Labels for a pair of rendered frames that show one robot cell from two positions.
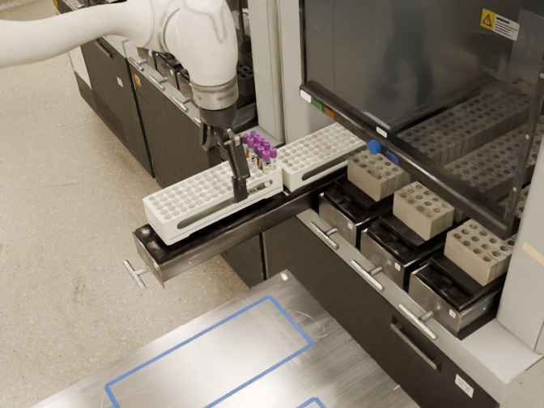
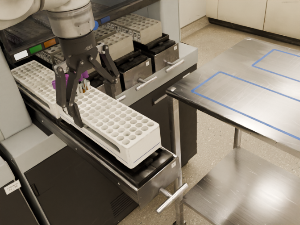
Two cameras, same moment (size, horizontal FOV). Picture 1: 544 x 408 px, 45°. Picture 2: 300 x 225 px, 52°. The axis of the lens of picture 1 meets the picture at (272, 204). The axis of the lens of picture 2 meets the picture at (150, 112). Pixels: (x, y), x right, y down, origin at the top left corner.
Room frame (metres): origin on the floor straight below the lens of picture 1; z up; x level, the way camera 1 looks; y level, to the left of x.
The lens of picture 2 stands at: (1.08, 0.74, 1.34)
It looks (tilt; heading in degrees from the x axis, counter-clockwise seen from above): 38 degrees down; 260
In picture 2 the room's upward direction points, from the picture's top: 7 degrees counter-clockwise
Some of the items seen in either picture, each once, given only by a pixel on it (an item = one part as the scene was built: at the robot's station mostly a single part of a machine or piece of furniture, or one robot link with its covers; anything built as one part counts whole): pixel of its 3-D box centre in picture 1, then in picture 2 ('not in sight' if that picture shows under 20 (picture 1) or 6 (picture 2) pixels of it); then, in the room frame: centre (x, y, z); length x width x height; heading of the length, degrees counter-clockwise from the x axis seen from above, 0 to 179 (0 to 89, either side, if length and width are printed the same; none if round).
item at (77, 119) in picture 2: (214, 163); (75, 114); (1.15, 0.12, 0.90); 0.03 x 0.01 x 0.07; 121
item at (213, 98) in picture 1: (214, 88); (71, 18); (1.11, 0.09, 1.12); 0.09 x 0.09 x 0.06
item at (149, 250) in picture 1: (269, 197); (81, 123); (1.16, 0.00, 0.78); 0.73 x 0.14 x 0.09; 121
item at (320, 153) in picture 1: (329, 150); (45, 88); (1.25, -0.15, 0.83); 0.30 x 0.10 x 0.06; 121
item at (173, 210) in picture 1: (214, 193); (104, 120); (1.09, 0.12, 0.86); 0.30 x 0.10 x 0.06; 121
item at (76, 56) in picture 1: (71, 48); not in sight; (2.70, 0.84, 0.43); 0.27 x 0.02 x 0.36; 31
